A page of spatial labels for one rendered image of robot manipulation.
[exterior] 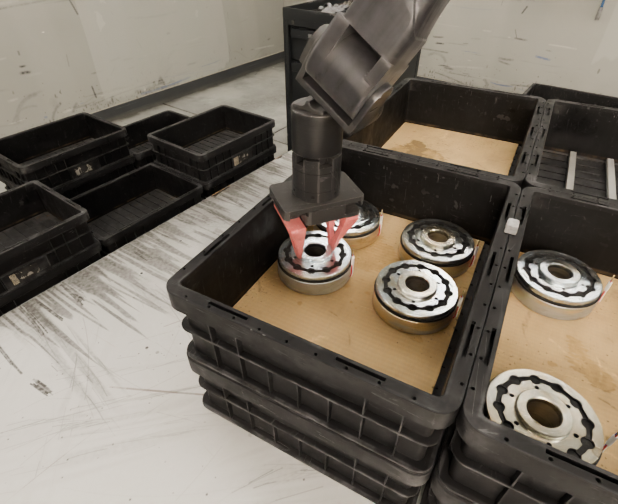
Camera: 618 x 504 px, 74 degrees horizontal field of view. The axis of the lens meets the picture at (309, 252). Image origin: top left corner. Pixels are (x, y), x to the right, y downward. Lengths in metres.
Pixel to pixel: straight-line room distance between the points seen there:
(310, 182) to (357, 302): 0.17
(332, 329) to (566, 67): 3.46
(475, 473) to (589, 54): 3.53
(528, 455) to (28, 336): 0.71
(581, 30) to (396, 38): 3.41
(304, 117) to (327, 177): 0.07
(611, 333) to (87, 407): 0.68
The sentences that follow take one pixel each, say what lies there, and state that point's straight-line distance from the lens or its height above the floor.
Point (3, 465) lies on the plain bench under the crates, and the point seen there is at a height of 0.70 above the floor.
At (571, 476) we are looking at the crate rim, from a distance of 0.36.
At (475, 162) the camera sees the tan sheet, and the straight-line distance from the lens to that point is 0.93.
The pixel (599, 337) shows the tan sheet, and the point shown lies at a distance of 0.61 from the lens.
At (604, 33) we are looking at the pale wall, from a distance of 3.76.
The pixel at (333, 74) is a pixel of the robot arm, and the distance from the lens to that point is 0.40.
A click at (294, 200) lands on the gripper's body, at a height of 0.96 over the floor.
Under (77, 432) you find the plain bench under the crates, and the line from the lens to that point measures 0.66.
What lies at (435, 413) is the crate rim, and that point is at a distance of 0.35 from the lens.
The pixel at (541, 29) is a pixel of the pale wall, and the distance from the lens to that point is 3.81.
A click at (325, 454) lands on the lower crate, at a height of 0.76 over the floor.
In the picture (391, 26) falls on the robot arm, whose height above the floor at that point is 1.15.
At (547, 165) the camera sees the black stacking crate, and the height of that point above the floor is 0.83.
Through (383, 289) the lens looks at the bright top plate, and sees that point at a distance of 0.53.
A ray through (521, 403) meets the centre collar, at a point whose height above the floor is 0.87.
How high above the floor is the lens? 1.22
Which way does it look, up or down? 39 degrees down
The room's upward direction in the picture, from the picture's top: straight up
